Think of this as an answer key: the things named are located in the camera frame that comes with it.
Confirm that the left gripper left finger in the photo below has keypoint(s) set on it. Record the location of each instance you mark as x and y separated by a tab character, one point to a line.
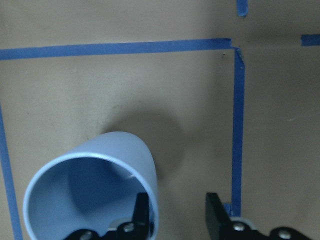
136	229

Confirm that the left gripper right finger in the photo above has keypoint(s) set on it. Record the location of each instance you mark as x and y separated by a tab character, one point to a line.
221	226

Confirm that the light blue plastic cup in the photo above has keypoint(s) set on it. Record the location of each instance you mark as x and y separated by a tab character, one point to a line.
93	186

